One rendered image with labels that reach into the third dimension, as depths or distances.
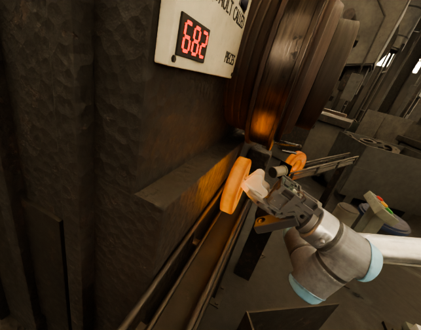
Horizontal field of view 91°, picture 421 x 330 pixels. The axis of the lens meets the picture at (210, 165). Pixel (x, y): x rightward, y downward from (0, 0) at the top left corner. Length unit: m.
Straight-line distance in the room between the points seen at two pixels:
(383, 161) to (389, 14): 1.64
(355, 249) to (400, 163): 2.49
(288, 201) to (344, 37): 0.38
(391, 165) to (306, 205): 2.49
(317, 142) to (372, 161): 0.80
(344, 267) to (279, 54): 0.48
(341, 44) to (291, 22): 0.14
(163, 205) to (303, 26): 0.41
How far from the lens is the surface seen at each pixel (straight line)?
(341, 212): 1.50
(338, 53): 0.58
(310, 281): 0.63
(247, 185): 0.53
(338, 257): 0.59
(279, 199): 0.52
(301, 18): 0.50
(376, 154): 2.87
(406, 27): 9.68
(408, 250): 0.88
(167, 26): 0.28
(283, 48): 0.48
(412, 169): 3.14
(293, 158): 1.18
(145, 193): 0.34
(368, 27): 3.44
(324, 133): 3.35
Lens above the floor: 1.07
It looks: 24 degrees down
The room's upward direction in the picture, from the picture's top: 15 degrees clockwise
